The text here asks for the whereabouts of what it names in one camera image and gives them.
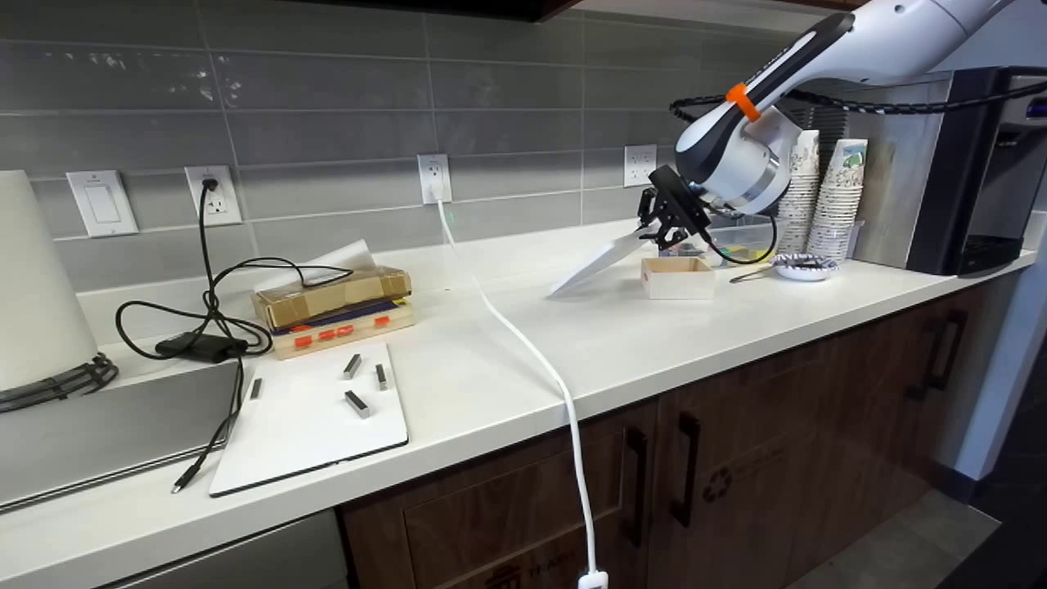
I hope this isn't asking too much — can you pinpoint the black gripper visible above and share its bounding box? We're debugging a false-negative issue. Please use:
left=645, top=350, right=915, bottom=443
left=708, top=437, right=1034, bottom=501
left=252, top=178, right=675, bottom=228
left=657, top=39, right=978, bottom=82
left=635, top=159, right=713, bottom=252

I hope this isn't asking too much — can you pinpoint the white plastic box lid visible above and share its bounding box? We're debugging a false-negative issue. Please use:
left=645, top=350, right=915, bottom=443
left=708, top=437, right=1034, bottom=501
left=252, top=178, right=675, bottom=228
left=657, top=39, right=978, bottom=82
left=548, top=226, right=657, bottom=302

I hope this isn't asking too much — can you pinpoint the clear plastic box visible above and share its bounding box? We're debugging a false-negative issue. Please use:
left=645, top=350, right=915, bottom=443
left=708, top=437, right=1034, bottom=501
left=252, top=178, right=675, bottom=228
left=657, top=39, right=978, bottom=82
left=709, top=214, right=786, bottom=267

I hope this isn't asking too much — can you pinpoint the flat box with orange marks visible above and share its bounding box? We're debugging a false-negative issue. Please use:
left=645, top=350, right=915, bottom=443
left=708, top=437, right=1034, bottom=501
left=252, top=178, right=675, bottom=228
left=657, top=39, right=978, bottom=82
left=265, top=302, right=421, bottom=362

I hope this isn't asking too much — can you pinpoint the brown cardboard box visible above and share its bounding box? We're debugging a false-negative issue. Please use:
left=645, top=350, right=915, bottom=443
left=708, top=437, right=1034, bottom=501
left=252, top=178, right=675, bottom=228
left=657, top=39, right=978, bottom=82
left=250, top=263, right=419, bottom=335

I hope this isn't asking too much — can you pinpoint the beige wooden block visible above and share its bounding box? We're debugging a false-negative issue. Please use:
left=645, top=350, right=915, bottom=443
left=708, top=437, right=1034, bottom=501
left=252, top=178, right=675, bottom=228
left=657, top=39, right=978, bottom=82
left=637, top=252, right=720, bottom=306

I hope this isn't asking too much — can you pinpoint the thin wooden stick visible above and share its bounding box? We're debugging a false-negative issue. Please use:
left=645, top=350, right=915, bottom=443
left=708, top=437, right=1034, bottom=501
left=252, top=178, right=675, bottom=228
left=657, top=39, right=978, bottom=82
left=727, top=260, right=781, bottom=288

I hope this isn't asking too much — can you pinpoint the small white dish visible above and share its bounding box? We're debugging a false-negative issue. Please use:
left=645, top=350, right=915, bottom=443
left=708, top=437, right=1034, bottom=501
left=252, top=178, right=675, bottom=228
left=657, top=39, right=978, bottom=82
left=769, top=252, right=837, bottom=288

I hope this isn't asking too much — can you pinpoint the patterned paper cup stack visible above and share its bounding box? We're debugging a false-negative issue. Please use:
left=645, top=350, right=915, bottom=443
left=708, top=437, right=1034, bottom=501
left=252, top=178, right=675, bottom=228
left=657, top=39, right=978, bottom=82
left=775, top=127, right=823, bottom=260
left=808, top=133, right=874, bottom=264

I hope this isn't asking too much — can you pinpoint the brown wooden cabinet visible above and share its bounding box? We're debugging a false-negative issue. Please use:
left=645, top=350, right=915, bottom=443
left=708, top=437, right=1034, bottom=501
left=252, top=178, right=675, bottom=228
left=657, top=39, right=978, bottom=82
left=335, top=272, right=1031, bottom=589

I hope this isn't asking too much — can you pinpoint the black coffee machine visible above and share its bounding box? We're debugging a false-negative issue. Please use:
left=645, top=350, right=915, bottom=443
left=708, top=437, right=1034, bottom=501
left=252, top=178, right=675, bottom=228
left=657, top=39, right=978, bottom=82
left=905, top=63, right=1047, bottom=277

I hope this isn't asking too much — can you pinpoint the white paper sheet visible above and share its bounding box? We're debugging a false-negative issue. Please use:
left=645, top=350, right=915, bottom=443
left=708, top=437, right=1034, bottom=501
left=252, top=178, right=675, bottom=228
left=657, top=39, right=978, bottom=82
left=257, top=239, right=381, bottom=296

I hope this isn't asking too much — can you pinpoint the white flat board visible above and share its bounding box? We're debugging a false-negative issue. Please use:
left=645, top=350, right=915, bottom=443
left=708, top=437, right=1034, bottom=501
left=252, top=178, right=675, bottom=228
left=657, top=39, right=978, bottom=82
left=207, top=339, right=413, bottom=501

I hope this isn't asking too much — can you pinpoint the white outlet with black plug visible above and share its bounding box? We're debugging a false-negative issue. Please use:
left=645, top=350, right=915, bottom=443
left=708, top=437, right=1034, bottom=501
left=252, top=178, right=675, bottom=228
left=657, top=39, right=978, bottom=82
left=179, top=165, right=245, bottom=228

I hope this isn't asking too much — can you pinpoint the black power adapter brick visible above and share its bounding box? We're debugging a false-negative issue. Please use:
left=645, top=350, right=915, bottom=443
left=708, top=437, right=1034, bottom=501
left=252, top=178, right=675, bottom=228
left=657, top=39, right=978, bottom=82
left=155, top=330, right=252, bottom=367

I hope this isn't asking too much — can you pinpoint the grey dishwasher front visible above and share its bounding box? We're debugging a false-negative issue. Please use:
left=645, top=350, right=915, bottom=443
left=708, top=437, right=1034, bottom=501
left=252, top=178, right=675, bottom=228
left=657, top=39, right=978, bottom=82
left=100, top=507, right=353, bottom=589

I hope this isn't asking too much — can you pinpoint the grey metal sink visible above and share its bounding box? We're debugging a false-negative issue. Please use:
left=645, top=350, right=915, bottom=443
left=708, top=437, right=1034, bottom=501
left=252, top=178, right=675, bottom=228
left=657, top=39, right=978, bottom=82
left=0, top=362, right=250, bottom=518

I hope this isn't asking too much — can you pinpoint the white cone shaped cover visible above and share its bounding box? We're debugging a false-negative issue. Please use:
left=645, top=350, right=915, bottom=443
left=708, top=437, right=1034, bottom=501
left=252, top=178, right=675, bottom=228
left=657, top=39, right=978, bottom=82
left=0, top=167, right=100, bottom=397

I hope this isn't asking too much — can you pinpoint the white empty wall outlet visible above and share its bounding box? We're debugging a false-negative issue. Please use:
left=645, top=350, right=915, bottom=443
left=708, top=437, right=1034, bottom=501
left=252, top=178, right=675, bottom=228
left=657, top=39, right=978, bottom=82
left=622, top=145, right=661, bottom=189

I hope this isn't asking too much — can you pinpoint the orange cable strap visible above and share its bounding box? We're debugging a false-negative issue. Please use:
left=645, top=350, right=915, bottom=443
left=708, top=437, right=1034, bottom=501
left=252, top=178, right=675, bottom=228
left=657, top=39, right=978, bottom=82
left=724, top=78, right=766, bottom=126

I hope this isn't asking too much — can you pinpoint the white power cable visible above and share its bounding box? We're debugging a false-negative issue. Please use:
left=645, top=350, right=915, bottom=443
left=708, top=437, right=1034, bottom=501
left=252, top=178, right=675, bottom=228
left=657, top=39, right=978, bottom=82
left=429, top=189, right=612, bottom=589

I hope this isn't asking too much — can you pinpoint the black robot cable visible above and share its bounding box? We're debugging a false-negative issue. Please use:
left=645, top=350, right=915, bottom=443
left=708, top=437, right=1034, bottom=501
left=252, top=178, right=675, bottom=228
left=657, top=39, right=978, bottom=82
left=664, top=65, right=1047, bottom=267

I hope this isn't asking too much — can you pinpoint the black cabinet handle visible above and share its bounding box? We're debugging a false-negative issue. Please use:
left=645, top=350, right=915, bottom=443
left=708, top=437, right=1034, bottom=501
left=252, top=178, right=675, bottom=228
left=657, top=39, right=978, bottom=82
left=617, top=422, right=652, bottom=551
left=924, top=308, right=973, bottom=397
left=664, top=410, right=703, bottom=531

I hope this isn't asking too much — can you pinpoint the black power cable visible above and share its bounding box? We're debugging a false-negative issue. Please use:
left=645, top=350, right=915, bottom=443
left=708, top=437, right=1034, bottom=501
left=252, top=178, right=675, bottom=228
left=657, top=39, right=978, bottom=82
left=110, top=178, right=361, bottom=496

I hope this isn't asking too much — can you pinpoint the white light switch plate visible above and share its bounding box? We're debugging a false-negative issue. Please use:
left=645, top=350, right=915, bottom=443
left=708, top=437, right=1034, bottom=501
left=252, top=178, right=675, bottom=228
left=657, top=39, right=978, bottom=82
left=61, top=167, right=142, bottom=239

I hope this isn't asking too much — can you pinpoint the black wire rack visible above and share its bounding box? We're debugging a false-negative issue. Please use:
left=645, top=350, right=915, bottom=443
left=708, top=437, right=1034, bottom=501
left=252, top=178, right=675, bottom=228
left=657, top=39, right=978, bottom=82
left=0, top=350, right=122, bottom=415

